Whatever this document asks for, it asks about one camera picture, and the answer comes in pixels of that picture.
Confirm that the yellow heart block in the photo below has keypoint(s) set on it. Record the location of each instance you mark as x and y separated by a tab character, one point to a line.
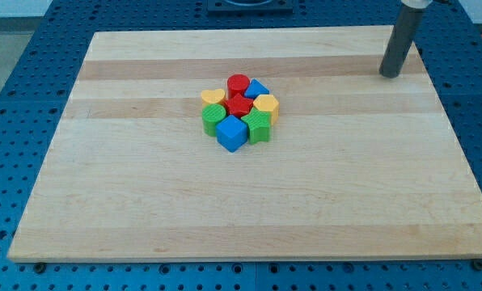
209	97

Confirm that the wooden board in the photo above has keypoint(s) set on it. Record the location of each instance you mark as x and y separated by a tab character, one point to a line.
359	167

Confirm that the blue cube block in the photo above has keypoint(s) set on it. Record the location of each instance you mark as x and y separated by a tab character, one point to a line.
231	133

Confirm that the green star block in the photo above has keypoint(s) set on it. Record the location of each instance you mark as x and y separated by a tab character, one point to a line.
259	126

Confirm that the red star block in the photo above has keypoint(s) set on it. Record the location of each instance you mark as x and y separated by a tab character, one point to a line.
238	106

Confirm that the green cylinder block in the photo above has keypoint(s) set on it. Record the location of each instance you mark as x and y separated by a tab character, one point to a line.
211	116

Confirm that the yellow hexagon block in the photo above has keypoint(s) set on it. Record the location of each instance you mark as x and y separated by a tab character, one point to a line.
268	103

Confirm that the blue triangle block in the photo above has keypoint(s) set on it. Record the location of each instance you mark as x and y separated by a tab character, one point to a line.
255	88

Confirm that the red cylinder block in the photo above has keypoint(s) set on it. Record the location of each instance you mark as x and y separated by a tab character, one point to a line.
237	84

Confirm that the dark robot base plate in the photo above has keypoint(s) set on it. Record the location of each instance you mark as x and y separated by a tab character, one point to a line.
219	7

